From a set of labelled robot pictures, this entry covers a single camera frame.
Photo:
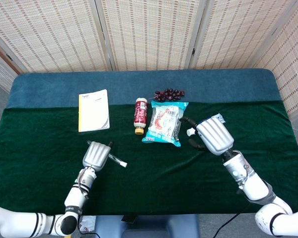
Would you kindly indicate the dark red grape bunch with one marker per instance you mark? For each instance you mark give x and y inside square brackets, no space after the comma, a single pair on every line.
[169,95]

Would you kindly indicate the teal snack bag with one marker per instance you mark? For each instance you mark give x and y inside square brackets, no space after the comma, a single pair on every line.
[164,124]

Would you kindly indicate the red label bottle yellow cap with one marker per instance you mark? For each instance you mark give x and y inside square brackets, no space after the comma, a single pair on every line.
[140,114]

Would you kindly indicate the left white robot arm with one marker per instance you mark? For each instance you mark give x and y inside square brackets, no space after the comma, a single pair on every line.
[74,198]

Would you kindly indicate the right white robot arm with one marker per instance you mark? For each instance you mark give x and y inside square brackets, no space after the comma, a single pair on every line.
[255,188]

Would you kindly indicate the crumpled white plastic bag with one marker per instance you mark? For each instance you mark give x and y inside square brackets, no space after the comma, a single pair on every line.
[89,221]

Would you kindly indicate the blue table cloth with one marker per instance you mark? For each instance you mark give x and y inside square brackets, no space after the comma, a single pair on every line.
[52,89]

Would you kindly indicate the white yellow notebook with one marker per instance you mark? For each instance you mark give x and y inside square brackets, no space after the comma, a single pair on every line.
[94,111]

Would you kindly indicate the transparent glass test tube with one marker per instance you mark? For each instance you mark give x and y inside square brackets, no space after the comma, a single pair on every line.
[114,159]

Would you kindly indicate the white toothpaste cap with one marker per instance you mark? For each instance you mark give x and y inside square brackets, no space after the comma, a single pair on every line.
[123,164]

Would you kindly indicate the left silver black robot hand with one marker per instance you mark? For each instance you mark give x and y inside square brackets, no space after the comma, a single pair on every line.
[95,156]

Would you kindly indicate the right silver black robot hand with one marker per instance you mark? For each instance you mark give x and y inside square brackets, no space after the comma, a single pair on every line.
[214,136]

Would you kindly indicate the green velvet cloth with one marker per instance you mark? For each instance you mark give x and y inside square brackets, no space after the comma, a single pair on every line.
[149,193]

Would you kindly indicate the blue white toothpaste tube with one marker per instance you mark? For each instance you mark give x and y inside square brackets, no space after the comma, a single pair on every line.
[190,132]

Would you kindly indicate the bamboo folding screen panel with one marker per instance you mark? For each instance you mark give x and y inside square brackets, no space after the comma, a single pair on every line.
[149,32]
[293,62]
[0,72]
[52,32]
[238,32]

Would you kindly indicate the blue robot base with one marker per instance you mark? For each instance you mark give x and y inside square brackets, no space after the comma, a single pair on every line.
[109,228]

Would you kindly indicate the small black flat object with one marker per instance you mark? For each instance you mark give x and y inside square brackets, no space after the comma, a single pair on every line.
[129,218]

